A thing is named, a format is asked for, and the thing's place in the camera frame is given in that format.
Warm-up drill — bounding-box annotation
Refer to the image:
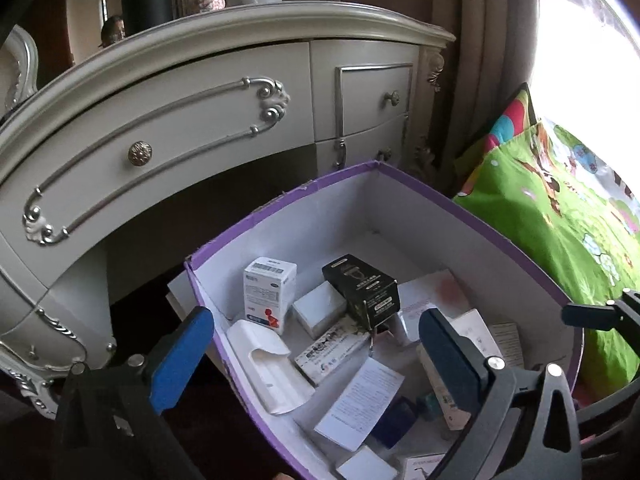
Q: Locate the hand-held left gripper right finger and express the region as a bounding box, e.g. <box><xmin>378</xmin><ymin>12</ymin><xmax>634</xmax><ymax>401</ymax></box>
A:
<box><xmin>418</xmin><ymin>307</ymin><xmax>583</xmax><ymax>480</ymax></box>

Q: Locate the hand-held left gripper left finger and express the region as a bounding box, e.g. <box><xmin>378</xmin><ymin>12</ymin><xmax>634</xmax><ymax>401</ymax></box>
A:
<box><xmin>50</xmin><ymin>305</ymin><xmax>217</xmax><ymax>480</ymax></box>

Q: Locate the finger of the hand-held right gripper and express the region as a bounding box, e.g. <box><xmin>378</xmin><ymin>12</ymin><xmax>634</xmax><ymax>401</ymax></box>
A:
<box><xmin>561</xmin><ymin>287</ymin><xmax>640</xmax><ymax>333</ymax></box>

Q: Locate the teal carton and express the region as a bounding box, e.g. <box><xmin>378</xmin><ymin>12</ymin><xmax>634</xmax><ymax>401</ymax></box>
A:
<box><xmin>417</xmin><ymin>392</ymin><xmax>442</xmax><ymax>423</ymax></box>

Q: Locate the purple cardboard box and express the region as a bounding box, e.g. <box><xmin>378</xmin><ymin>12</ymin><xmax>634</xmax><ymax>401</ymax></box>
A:
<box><xmin>166</xmin><ymin>160</ymin><xmax>586</xmax><ymax>480</ymax></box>

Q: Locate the paper leaflet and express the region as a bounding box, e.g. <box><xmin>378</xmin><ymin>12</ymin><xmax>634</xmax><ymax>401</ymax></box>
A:
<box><xmin>313</xmin><ymin>356</ymin><xmax>405</xmax><ymax>452</ymax></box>
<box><xmin>487</xmin><ymin>322</ymin><xmax>526</xmax><ymax>368</ymax></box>

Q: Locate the white and pink carton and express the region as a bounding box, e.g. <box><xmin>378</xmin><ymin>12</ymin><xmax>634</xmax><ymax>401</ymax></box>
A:
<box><xmin>395</xmin><ymin>269</ymin><xmax>468</xmax><ymax>346</ymax></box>

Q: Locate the dark blue small carton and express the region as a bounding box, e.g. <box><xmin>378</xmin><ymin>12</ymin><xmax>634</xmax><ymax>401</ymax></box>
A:
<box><xmin>370</xmin><ymin>396</ymin><xmax>418</xmax><ymax>448</ymax></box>

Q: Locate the white plastic insert tray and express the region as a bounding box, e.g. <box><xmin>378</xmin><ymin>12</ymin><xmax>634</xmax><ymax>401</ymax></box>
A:
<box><xmin>226</xmin><ymin>319</ymin><xmax>316</xmax><ymax>416</ymax></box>

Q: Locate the cartoon printed blanket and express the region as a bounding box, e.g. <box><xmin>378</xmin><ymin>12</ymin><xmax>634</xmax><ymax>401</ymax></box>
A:
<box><xmin>452</xmin><ymin>82</ymin><xmax>640</xmax><ymax>396</ymax></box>

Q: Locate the white carton with red figure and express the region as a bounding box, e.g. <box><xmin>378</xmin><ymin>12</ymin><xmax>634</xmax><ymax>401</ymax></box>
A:
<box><xmin>243</xmin><ymin>256</ymin><xmax>297</xmax><ymax>336</ymax></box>

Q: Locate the black carton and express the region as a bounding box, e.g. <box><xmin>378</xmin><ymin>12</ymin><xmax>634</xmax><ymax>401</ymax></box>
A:
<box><xmin>321</xmin><ymin>254</ymin><xmax>399</xmax><ymax>332</ymax></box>

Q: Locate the long white printed carton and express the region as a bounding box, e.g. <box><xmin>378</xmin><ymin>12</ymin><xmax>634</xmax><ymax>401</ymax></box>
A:
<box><xmin>294</xmin><ymin>321</ymin><xmax>373</xmax><ymax>387</ymax></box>

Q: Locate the small grey white carton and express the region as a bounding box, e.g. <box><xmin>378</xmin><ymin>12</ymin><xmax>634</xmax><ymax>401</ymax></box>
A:
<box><xmin>291</xmin><ymin>282</ymin><xmax>348</xmax><ymax>339</ymax></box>

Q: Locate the small plain drawer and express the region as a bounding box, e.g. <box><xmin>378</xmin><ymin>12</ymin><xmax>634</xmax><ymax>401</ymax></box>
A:
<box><xmin>315</xmin><ymin>114</ymin><xmax>410</xmax><ymax>171</ymax></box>

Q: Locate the wide dressing table drawer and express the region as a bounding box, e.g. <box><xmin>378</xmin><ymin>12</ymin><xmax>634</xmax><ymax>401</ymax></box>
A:
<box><xmin>0</xmin><ymin>42</ymin><xmax>316</xmax><ymax>291</ymax></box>

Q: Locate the white lace sheer curtain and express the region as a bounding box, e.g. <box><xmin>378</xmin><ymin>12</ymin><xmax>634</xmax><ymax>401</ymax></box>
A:
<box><xmin>535</xmin><ymin>0</ymin><xmax>640</xmax><ymax>171</ymax></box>

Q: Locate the small framed drawer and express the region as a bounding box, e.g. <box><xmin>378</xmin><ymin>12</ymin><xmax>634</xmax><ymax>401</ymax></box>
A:
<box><xmin>336</xmin><ymin>63</ymin><xmax>415</xmax><ymax>137</ymax></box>

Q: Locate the beige curtain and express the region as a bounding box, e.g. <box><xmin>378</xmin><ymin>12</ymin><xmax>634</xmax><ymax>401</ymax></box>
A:
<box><xmin>340</xmin><ymin>0</ymin><xmax>543</xmax><ymax>196</ymax></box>

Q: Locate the ornate white framed mirror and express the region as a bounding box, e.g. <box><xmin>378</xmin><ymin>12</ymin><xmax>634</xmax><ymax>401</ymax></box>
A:
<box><xmin>0</xmin><ymin>0</ymin><xmax>226</xmax><ymax>123</ymax></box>

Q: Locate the cream dressing table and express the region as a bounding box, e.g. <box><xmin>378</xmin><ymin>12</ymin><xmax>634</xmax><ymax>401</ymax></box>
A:
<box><xmin>0</xmin><ymin>0</ymin><xmax>458</xmax><ymax>421</ymax></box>

